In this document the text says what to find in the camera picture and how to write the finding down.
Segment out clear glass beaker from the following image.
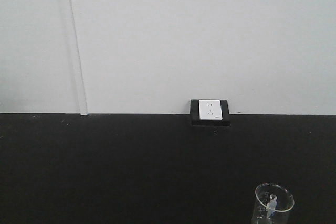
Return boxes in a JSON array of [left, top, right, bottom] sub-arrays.
[[251, 183, 295, 224]]

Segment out white wall socket black box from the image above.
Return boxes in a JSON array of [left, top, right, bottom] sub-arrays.
[[190, 99, 231, 127]]

